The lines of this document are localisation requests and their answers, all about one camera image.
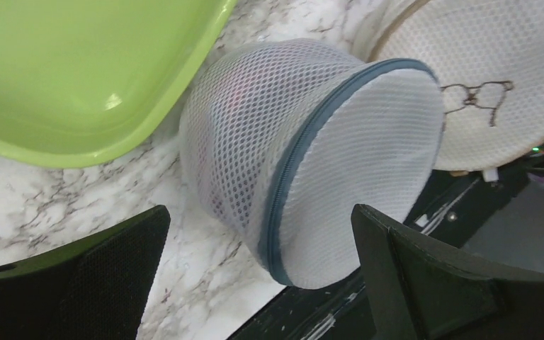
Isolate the round beige glasses pouch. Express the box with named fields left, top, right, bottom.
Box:
left=351, top=0, right=544, bottom=171

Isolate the green plastic tray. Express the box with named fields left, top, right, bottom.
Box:
left=0, top=1, right=235, bottom=168

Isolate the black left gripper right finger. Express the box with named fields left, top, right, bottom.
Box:
left=351, top=204, right=544, bottom=339

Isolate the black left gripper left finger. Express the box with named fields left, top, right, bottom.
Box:
left=0, top=205, right=171, bottom=339

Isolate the black front mounting rail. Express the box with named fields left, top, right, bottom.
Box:
left=232, top=145, right=544, bottom=339

